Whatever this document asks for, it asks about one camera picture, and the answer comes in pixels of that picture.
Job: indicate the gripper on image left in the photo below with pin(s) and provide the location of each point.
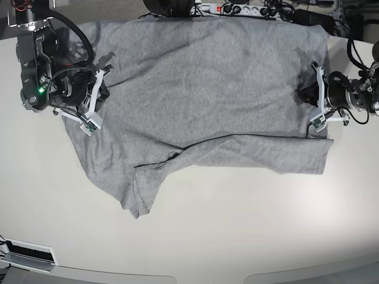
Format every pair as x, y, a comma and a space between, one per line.
79, 92

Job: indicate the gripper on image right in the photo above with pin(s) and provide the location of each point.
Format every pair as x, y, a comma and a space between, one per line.
329, 95

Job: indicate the grey t-shirt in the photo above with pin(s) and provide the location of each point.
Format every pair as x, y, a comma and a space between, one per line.
212, 92

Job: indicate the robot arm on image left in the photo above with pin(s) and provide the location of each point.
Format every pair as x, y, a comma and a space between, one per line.
37, 50

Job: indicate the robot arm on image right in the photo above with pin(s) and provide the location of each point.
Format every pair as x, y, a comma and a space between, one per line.
364, 95

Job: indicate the black power adapter box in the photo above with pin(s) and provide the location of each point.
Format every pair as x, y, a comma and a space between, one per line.
309, 18

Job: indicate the white power strip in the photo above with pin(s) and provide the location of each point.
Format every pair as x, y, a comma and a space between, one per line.
233, 10

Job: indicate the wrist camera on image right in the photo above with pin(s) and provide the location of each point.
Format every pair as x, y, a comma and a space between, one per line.
319, 122

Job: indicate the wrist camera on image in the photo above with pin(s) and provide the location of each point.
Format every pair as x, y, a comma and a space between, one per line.
90, 125
319, 122

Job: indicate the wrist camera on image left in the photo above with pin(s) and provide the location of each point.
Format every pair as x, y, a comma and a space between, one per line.
90, 125

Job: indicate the table cable grommet box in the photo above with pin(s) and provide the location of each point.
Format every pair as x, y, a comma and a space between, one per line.
28, 256

